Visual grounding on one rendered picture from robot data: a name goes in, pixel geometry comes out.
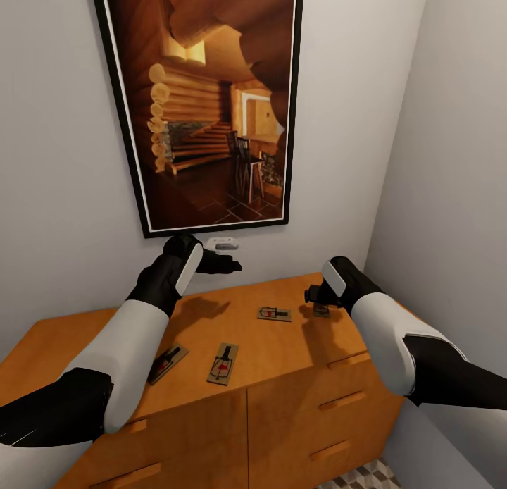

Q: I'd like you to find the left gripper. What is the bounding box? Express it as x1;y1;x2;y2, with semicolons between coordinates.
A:
196;252;242;274

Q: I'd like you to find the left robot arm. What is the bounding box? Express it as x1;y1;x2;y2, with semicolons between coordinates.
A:
0;233;242;489

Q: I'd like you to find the mousetrap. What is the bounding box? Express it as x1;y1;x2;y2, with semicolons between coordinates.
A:
313;302;330;318
206;343;239;386
257;307;291;322
147;342;189;385

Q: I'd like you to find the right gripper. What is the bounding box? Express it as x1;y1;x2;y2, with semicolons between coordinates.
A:
304;284;343;307

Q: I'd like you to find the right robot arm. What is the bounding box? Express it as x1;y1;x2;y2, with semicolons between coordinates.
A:
304;257;507;489

